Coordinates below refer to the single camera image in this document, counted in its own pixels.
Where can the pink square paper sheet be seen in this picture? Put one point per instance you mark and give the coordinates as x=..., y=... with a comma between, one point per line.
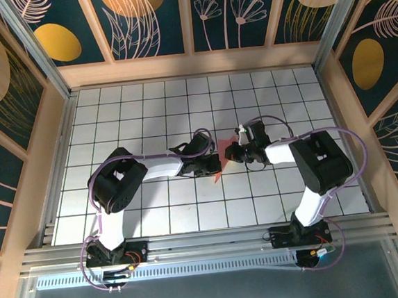
x=224, y=153

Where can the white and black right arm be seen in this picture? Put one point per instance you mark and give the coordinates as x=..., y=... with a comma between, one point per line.
x=310, y=209

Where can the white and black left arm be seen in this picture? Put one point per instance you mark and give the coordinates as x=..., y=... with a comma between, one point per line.
x=112, y=230

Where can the blue panel pink flowers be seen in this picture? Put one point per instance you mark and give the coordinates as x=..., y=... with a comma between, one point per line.
x=229, y=20

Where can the blue panel beige disc grass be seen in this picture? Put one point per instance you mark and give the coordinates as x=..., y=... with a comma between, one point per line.
x=305, y=14

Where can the blue panel orange disc leaves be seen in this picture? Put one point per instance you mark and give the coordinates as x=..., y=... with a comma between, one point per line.
x=139, y=21

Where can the blue panel yellow oval feather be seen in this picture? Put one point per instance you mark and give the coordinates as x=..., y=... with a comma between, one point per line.
x=84, y=33

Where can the blue panel yellow oval fern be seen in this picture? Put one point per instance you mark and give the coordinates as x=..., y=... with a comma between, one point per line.
x=384, y=35

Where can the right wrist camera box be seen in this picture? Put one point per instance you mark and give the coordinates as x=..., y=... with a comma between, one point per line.
x=244, y=136

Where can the long aluminium mounting rail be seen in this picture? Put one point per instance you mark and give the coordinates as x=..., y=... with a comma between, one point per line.
x=207, y=242

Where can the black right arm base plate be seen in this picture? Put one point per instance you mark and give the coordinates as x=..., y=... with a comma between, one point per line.
x=276, y=240

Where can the aluminium table side rail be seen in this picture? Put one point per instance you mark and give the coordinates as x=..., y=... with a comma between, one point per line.
x=333, y=102
x=66, y=125

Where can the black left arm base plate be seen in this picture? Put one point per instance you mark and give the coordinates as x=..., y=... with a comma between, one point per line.
x=140, y=251

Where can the aluminium corner post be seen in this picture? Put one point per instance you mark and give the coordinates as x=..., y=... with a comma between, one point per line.
x=335, y=22
x=43, y=58

